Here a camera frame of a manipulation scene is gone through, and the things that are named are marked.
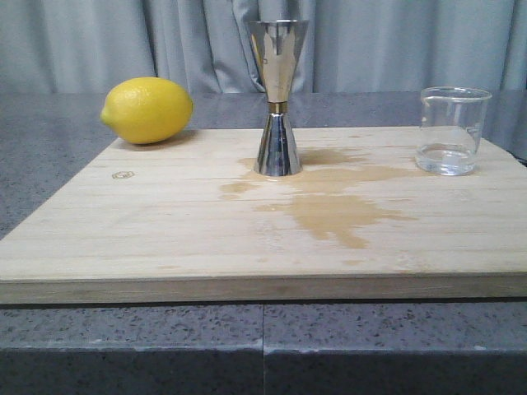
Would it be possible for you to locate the clear glass beaker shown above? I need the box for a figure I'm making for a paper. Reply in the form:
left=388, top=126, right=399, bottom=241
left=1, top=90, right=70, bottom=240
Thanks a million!
left=415, top=86, right=492, bottom=176

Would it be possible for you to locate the grey curtain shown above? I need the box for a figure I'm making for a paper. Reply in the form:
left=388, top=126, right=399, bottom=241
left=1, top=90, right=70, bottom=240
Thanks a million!
left=1, top=1, right=526, bottom=93

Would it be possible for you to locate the light wooden cutting board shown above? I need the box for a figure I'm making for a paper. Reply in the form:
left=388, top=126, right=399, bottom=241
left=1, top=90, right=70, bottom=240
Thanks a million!
left=1, top=127, right=526, bottom=304

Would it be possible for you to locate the steel cocktail jigger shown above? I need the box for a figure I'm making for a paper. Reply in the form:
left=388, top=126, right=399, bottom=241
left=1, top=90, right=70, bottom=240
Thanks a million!
left=247, top=20, right=309, bottom=177

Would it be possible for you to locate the yellow lemon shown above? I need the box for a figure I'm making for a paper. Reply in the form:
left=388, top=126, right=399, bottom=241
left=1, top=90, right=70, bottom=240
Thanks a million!
left=100, top=77, right=194, bottom=145

